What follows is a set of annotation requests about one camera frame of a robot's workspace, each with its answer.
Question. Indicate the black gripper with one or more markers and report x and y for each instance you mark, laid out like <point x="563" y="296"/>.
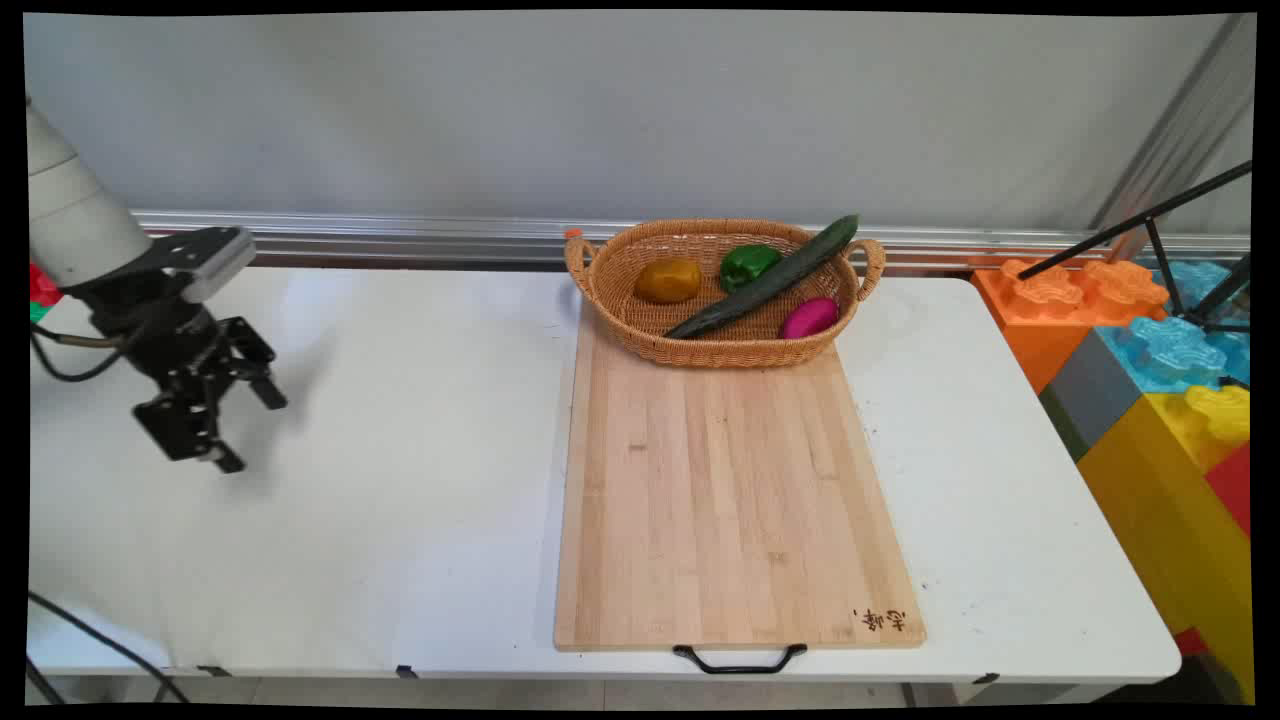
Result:
<point x="170" y="345"/>

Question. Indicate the dark green cucumber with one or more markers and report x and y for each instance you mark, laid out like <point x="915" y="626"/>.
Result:
<point x="765" y="282"/>

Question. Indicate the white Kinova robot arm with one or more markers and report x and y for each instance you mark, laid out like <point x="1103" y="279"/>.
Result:
<point x="75" y="215"/>

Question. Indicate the green toy block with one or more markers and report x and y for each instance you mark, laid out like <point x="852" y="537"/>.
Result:
<point x="37" y="312"/>

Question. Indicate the red toy block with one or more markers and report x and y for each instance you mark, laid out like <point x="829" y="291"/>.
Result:
<point x="42" y="286"/>

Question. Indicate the yellow-brown potato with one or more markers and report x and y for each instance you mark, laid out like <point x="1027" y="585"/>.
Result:
<point x="668" y="281"/>

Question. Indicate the woven wicker basket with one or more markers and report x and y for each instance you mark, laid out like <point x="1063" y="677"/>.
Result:
<point x="700" y="345"/>

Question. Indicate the wooden cutting board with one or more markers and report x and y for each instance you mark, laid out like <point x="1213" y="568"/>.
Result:
<point x="730" y="500"/>

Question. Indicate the green bell pepper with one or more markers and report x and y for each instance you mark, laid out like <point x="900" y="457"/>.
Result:
<point x="745" y="264"/>

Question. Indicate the magenta eggplant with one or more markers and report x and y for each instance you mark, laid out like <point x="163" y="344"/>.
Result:
<point x="809" y="318"/>

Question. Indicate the orange building block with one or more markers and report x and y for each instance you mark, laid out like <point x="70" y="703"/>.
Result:
<point x="1040" y="310"/>

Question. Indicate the grey building block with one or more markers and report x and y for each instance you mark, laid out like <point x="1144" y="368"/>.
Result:
<point x="1090" y="395"/>

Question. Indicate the black tripod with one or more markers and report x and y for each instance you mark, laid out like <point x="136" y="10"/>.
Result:
<point x="1160" y="225"/>

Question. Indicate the blue building block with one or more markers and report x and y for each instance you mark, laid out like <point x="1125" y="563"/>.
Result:
<point x="1175" y="350"/>

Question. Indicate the yellow building block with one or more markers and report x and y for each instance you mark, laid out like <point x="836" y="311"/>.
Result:
<point x="1170" y="510"/>

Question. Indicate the red building block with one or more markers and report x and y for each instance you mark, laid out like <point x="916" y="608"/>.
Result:
<point x="1232" y="485"/>

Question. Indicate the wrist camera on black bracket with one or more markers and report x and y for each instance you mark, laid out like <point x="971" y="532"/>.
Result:
<point x="205" y="258"/>

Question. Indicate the aluminium rail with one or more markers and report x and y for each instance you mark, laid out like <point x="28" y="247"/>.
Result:
<point x="400" y="238"/>

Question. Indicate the aluminium frame post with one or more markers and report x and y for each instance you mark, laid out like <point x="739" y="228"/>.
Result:
<point x="1180" y="125"/>

